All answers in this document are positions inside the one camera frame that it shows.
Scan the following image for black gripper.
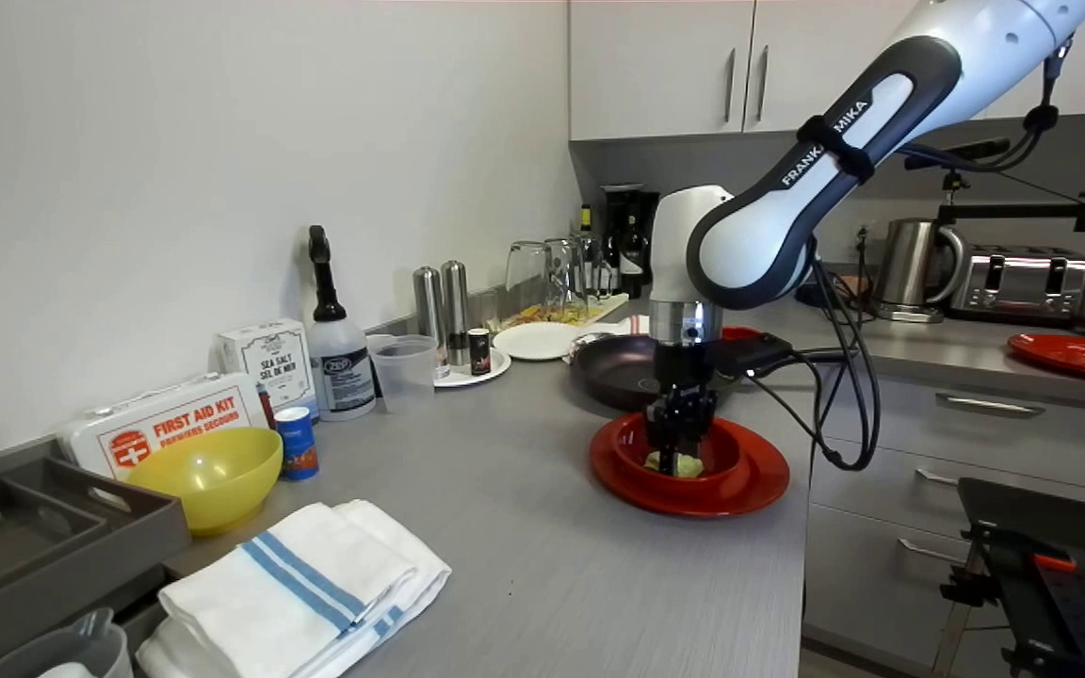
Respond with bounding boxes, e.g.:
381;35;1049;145
645;338;724;475

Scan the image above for yellow sponge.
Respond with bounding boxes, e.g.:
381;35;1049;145
645;450;709;482

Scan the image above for red bowl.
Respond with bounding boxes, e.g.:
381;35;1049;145
611;413;754;496

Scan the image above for red plate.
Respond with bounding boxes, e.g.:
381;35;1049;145
1006;329;1085;388
588;411;795;522

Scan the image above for black frying pan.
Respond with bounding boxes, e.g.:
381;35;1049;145
566;329;809;413

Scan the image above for small white plate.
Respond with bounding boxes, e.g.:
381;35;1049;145
431;347;515;391

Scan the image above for yellow bowl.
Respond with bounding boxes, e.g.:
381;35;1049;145
125;426;288;543

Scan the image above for white towel red stripes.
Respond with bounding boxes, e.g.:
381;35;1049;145
572;318;656;352

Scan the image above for yellow patterned mat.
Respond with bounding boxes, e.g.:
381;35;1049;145
489;290;632;335

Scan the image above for clear drinking glass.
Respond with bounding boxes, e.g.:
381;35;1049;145
502;239;557;318
546;232;595;300

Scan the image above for black coffee maker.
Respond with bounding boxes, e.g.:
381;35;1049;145
598;185;665;298

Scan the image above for small dark spice jar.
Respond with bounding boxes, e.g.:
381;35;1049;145
463;325;499;382

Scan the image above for steel grinder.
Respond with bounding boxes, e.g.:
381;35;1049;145
441;256;470;368
412;263;444;342

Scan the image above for clear plastic container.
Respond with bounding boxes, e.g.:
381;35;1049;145
365;330;441;396

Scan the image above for steel electric kettle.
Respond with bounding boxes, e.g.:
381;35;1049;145
876;215;973;322

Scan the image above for clear spray bottle black nozzle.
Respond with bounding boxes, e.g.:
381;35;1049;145
306;222;385;422

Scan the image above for steel toaster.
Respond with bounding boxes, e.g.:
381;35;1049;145
950;245;1085;325

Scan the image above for white upper cabinet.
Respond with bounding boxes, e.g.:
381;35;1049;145
566;0;1085;145

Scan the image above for white cabinet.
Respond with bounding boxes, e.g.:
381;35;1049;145
804;363;1085;678
566;0;1085;145

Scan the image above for small blue container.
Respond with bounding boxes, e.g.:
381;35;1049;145
271;404;326;485

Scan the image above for white lower cabinet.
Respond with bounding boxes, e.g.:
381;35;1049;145
804;363;1085;678

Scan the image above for white towel blue stripes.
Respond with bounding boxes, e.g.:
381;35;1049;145
134;496;456;678

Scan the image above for white cardboard box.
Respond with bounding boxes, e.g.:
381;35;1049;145
214;322;318;413

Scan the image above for black equipment stand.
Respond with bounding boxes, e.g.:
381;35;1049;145
937;475;1085;678

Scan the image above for white first aid kit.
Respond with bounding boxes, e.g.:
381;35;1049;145
65;372;271;482

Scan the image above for grey plastic tray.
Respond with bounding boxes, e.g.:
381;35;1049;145
0;436;193;678

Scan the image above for clear measuring jug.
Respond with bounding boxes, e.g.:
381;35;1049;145
0;608;139;678

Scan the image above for wrist mounted camera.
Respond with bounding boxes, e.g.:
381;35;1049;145
714;335;809;386

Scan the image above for steel drawer handle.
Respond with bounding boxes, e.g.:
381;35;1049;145
934;388;1049;422
913;465;970;490
893;535;962;564

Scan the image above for steel cabinet handle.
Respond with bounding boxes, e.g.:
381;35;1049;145
721;44;743;128
750;40;773;128

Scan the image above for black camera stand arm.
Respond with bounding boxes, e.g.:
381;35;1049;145
930;187;1085;239

